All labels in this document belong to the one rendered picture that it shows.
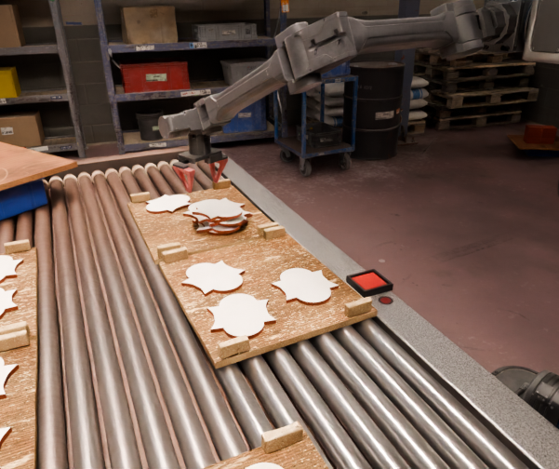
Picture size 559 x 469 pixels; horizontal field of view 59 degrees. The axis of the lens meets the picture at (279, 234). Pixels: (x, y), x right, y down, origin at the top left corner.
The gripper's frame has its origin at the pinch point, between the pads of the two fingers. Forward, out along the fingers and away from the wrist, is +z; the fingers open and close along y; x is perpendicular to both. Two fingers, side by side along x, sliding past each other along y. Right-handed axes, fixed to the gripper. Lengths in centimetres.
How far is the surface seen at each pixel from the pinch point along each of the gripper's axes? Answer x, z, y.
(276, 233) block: 22.3, 9.5, -5.1
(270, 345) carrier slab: 50, 11, 29
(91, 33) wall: -413, -2, -214
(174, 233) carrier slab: -1.5, 11.6, 9.9
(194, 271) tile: 20.0, 10.1, 21.1
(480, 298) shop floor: 35, 104, -161
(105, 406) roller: 38, 13, 56
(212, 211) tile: 5.9, 5.6, 2.2
